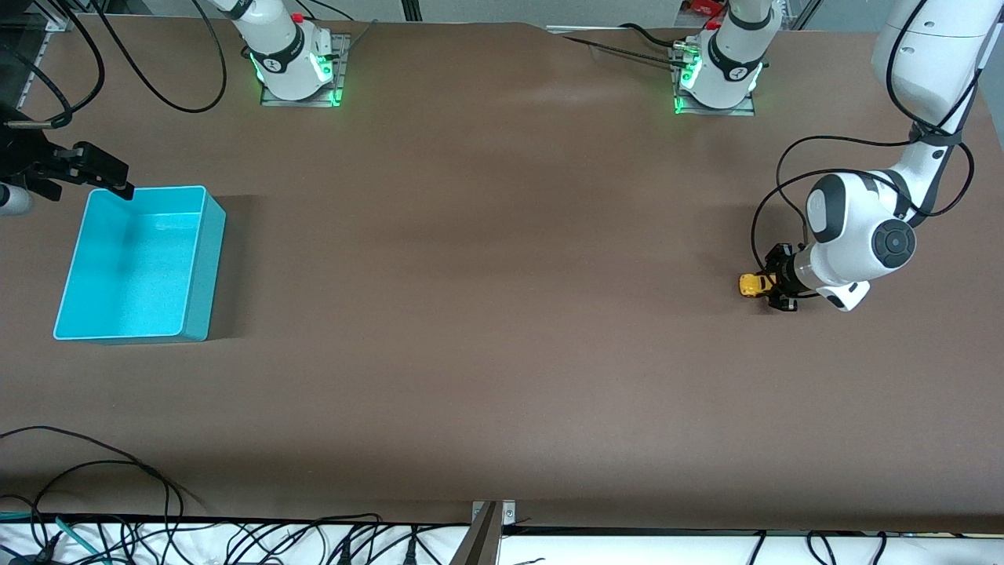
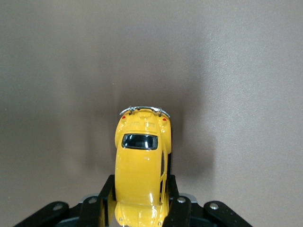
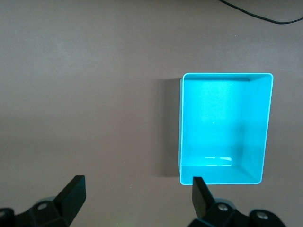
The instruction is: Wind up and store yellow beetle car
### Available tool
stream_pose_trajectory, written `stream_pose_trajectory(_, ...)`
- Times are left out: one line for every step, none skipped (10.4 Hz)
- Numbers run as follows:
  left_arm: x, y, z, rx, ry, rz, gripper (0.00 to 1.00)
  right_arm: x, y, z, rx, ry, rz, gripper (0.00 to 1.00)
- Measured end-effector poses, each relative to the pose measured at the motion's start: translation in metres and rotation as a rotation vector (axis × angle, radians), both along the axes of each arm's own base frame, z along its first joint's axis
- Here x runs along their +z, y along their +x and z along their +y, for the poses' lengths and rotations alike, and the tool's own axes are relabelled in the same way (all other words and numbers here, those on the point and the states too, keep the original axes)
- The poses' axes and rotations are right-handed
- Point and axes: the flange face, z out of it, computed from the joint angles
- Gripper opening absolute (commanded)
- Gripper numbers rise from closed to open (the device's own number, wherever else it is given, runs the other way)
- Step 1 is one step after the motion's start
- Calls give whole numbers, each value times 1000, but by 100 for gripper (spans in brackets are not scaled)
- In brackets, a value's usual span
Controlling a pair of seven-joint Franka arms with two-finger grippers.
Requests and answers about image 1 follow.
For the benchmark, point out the teal plastic bin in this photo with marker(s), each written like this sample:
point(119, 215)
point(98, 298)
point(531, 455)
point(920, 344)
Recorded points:
point(133, 267)

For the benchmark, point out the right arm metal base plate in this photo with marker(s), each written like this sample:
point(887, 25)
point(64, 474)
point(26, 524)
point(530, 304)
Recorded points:
point(341, 71)

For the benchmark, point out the red box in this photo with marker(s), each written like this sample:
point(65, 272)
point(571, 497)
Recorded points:
point(704, 6)

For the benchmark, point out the brown table cover sheet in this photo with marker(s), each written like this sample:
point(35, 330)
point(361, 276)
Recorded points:
point(502, 314)

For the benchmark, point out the silver metal bracket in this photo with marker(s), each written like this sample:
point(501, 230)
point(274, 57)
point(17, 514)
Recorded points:
point(508, 512)

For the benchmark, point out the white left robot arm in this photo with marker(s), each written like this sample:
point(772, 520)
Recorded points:
point(855, 235)

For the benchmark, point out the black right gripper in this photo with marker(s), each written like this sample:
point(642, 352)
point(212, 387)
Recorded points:
point(25, 161)

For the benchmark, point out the yellow beetle toy car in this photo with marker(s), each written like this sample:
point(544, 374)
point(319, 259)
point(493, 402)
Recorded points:
point(751, 284)

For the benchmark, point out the grey metal bar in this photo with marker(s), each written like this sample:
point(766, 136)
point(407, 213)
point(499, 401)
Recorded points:
point(478, 545)

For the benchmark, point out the aluminium corner bracket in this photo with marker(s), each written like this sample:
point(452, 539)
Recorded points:
point(59, 22)

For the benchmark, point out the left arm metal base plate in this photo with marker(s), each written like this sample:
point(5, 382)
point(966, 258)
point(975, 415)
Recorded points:
point(749, 110)

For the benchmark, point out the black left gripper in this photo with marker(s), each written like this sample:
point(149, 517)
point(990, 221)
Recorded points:
point(780, 276)

